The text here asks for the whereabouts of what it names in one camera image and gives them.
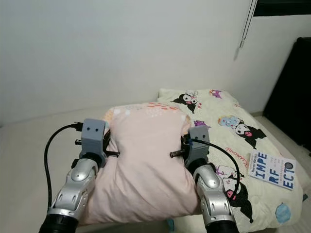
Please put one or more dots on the white window blind wand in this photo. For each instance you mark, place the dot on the white window blind wand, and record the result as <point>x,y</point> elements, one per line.
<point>248,22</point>

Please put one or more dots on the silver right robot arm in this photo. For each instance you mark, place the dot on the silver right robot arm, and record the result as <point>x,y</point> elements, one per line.
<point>214,194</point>

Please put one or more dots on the bed mattress with beige sheet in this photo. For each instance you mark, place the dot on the bed mattress with beige sheet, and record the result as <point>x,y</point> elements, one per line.
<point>24,155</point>

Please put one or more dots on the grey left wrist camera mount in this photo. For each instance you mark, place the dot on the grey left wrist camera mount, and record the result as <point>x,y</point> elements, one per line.
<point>93,138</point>

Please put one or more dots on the dark window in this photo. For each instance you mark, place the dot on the dark window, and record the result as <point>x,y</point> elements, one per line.
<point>284,7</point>

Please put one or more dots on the pink pillow with dots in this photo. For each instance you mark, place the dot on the pink pillow with dots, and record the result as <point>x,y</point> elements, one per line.
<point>146,165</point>

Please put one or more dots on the cream cartoon print blanket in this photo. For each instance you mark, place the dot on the cream cartoon print blanket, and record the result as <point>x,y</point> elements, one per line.
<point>216,104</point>

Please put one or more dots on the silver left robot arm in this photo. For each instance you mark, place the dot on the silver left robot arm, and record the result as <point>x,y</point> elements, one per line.
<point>73,194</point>

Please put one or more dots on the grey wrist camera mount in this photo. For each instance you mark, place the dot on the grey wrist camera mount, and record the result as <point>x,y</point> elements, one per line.
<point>199,145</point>
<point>93,138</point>

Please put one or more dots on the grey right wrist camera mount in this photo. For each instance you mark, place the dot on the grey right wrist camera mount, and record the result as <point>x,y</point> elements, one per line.
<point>199,145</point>

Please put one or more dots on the white book with blue letters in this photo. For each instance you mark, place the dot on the white book with blue letters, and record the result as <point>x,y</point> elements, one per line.
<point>272,170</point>

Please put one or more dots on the tall black furniture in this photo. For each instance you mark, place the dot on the tall black furniture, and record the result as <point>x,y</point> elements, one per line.
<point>291,92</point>

